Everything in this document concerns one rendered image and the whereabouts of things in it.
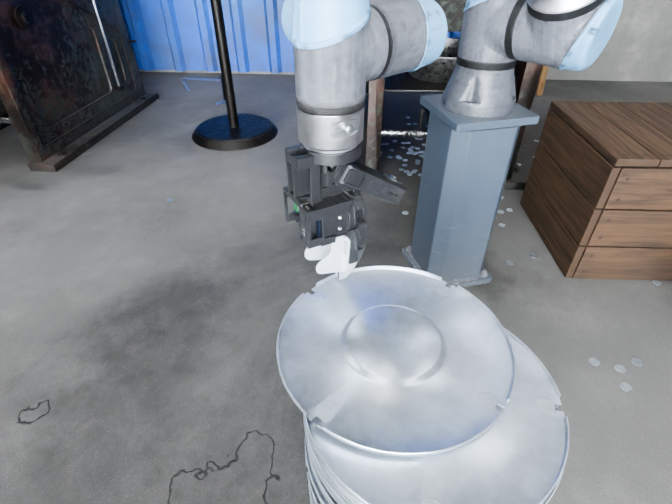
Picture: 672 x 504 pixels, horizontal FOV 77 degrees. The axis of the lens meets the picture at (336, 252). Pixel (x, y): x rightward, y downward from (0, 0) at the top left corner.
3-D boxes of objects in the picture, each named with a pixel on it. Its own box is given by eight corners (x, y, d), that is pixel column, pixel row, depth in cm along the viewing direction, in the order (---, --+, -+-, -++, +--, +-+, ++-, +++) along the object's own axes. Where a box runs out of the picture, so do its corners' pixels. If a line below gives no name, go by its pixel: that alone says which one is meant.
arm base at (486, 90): (528, 114, 87) (543, 62, 81) (462, 120, 84) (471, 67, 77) (489, 92, 98) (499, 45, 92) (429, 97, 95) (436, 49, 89)
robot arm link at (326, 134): (343, 90, 50) (381, 110, 44) (342, 127, 53) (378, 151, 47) (285, 100, 47) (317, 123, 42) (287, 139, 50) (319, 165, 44)
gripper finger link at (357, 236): (336, 252, 59) (336, 198, 54) (347, 248, 60) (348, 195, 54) (353, 271, 56) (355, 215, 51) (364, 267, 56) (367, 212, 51)
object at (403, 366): (550, 334, 54) (552, 330, 54) (434, 525, 37) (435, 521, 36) (370, 246, 69) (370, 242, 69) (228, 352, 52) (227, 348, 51)
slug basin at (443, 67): (493, 89, 147) (500, 58, 141) (395, 87, 149) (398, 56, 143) (474, 64, 174) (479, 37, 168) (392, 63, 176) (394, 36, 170)
